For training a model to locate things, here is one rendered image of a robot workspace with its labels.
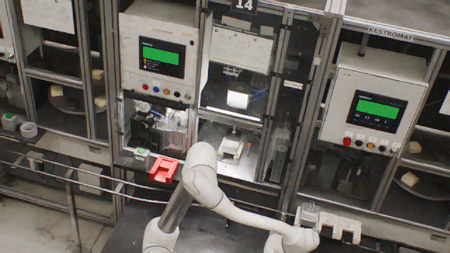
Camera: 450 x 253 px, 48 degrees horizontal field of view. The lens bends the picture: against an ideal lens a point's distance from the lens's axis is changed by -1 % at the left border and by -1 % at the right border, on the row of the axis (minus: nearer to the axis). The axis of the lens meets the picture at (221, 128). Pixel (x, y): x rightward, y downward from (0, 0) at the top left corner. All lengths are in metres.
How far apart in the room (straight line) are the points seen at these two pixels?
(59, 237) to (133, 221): 0.98
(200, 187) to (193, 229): 0.89
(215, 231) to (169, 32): 1.19
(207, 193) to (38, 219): 2.11
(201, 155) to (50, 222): 1.98
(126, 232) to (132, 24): 1.19
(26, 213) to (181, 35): 2.13
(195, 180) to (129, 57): 0.88
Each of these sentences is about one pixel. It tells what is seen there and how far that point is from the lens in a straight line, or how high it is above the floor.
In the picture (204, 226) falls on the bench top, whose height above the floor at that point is 0.68.
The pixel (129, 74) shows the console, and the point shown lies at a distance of 2.79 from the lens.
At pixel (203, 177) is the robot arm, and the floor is 1.49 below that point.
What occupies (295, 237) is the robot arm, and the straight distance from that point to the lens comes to 2.41.
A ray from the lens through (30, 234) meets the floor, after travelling 3.98.
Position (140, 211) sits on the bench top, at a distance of 3.11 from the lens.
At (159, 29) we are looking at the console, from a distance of 2.58.
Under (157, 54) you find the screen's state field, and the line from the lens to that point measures 2.62.
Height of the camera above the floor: 3.02
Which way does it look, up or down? 39 degrees down
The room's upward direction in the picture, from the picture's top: 7 degrees clockwise
